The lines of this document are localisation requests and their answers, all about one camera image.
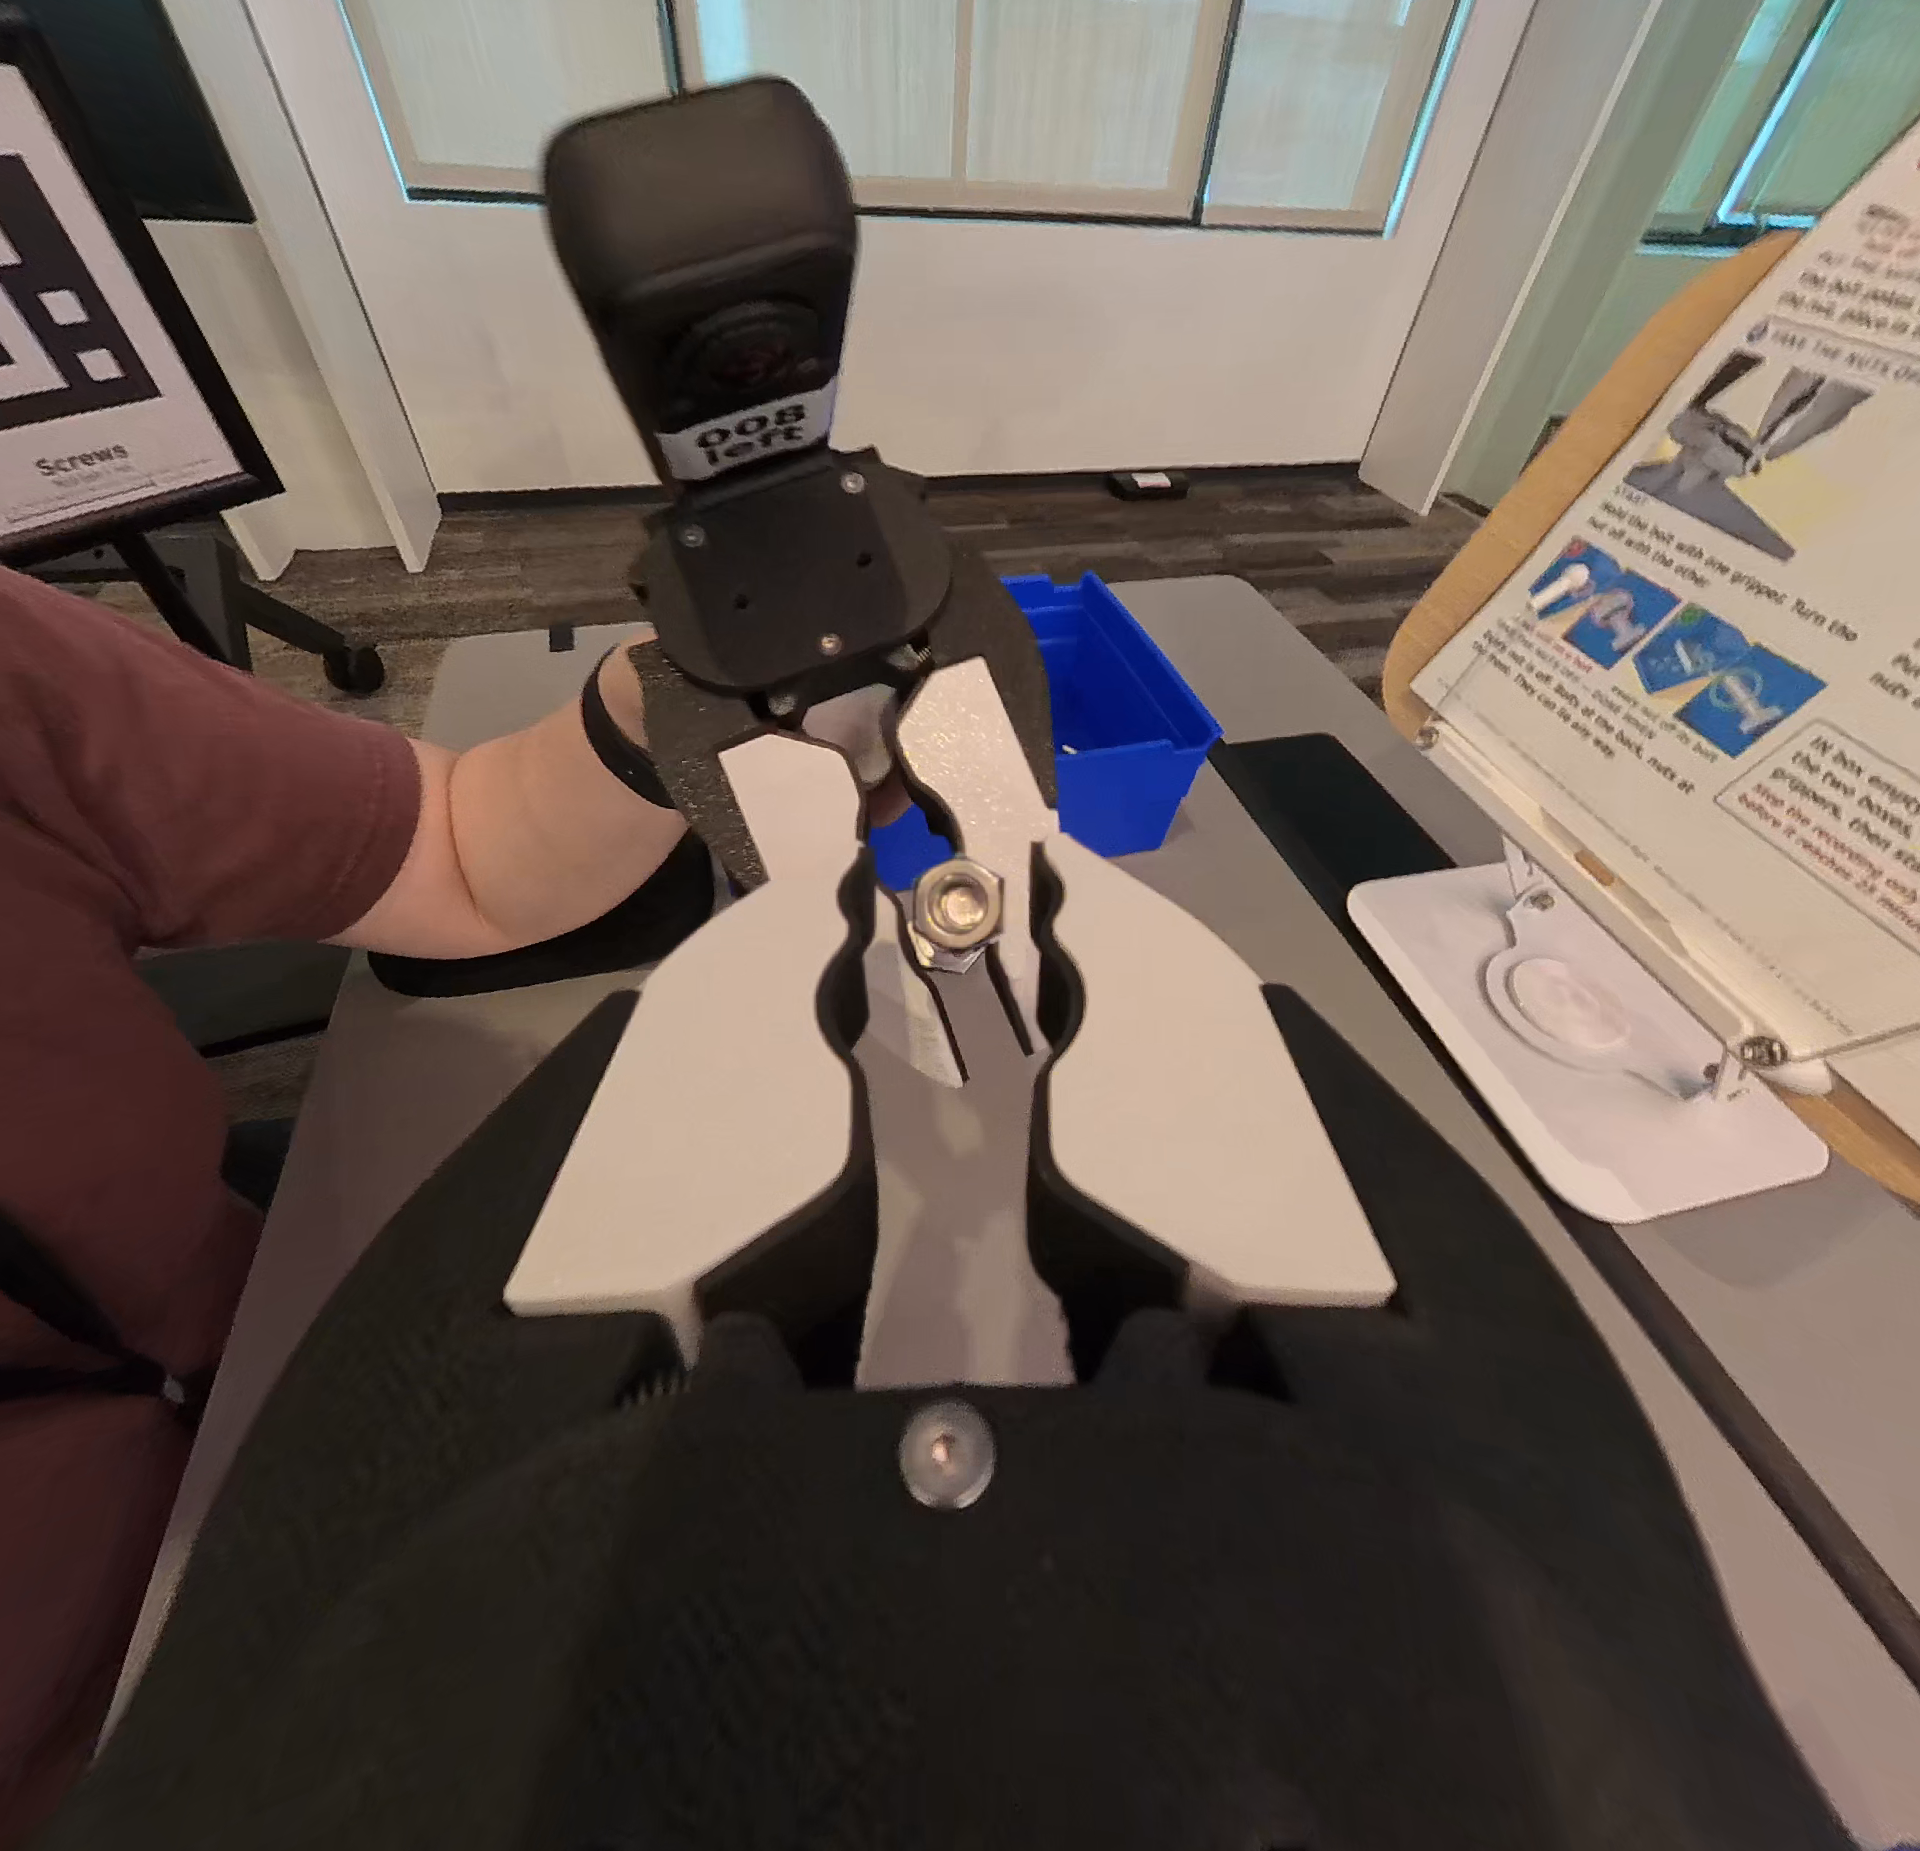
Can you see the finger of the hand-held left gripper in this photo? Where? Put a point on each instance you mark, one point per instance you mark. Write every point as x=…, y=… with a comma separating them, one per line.
x=789, y=808
x=974, y=742

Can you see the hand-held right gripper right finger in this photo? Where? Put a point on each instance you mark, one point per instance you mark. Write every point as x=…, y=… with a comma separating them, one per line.
x=1215, y=1102

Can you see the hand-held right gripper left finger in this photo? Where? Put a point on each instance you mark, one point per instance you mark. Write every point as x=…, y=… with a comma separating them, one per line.
x=691, y=1102

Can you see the blue plastic parts bin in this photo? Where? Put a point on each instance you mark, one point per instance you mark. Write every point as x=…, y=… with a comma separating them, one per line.
x=1124, y=712

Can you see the silver hex nut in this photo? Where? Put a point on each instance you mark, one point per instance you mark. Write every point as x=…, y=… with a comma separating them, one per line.
x=918, y=910

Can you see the silver hex bolt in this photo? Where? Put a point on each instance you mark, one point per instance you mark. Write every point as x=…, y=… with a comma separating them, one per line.
x=955, y=910

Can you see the person's left forearm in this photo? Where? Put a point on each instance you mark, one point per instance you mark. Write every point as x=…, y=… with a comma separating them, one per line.
x=510, y=832

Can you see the person's left hand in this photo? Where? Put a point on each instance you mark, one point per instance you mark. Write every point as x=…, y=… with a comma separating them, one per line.
x=631, y=718

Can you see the black chair armrest pad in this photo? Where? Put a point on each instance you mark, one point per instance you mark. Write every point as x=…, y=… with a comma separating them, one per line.
x=571, y=952

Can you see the black floor box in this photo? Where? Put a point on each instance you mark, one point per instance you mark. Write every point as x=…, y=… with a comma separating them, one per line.
x=1150, y=482

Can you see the large grid window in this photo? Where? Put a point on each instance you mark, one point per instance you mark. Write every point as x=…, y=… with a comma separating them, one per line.
x=974, y=50

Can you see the black sign stand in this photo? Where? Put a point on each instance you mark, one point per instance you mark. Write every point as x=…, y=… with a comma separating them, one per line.
x=195, y=592

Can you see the black framed marker sign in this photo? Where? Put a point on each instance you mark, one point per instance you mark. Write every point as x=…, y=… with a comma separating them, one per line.
x=135, y=426

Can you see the instruction sheet on stand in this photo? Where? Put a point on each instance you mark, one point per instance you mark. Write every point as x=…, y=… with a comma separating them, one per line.
x=1725, y=606

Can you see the large black screen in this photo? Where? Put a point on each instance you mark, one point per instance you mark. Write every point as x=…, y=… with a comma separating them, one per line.
x=151, y=110

